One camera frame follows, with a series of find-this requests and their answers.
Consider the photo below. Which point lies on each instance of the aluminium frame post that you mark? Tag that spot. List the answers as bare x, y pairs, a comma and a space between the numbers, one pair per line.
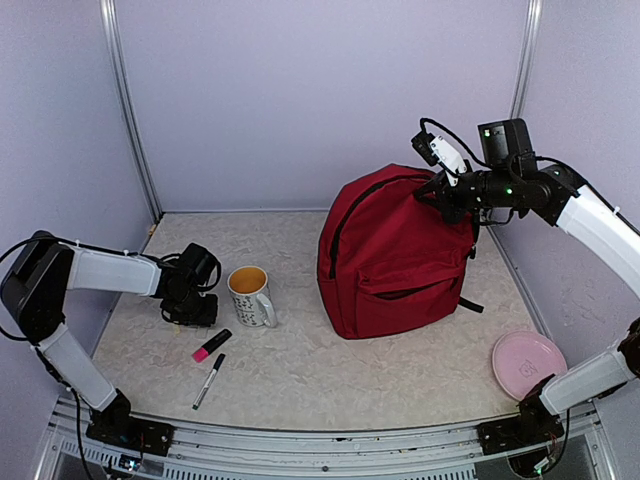
527, 57
114, 44

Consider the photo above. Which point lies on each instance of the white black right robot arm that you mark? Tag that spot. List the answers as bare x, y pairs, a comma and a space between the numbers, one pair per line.
511, 175

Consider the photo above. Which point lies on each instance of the red student backpack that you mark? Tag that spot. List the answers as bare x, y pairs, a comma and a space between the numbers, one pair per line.
388, 263

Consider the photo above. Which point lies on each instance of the pink plate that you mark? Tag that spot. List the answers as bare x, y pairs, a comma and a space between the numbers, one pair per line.
521, 359

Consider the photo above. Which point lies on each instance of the right aluminium frame post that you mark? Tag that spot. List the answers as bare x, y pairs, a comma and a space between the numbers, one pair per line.
527, 57

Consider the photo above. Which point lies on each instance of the left aluminium frame post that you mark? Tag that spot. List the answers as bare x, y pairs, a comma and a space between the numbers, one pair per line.
114, 44

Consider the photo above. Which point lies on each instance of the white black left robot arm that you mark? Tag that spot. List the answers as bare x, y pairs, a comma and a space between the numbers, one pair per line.
35, 287

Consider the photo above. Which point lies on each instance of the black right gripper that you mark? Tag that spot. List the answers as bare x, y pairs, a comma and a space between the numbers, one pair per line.
451, 210

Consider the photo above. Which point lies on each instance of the pink black highlighter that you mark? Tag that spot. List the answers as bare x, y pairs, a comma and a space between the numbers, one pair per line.
211, 345

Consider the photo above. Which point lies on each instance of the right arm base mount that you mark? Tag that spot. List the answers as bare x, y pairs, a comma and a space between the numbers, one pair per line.
532, 425

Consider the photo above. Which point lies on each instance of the green white pen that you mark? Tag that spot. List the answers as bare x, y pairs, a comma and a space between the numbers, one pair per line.
208, 382

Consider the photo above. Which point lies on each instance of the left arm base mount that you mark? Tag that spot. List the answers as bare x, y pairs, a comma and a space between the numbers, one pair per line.
114, 425

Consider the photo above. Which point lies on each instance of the white mug with tea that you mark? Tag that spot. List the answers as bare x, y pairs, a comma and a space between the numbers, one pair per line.
249, 290

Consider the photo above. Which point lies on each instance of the beige eraser stick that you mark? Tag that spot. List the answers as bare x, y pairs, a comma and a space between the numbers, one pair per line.
197, 331

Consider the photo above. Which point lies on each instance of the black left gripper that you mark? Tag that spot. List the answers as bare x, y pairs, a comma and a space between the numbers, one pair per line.
208, 317

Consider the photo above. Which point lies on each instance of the aluminium front rail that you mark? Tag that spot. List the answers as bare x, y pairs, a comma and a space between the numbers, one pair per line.
207, 451

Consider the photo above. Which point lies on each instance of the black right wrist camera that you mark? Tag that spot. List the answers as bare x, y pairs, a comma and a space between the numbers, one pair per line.
435, 150

